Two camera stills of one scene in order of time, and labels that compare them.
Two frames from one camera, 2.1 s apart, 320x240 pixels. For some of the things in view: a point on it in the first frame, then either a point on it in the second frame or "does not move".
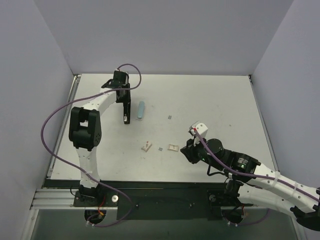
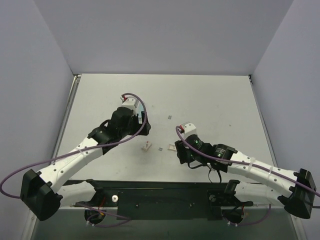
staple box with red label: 148,145 does not move
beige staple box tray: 175,148 does not move
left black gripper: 123,97 -> 144,126
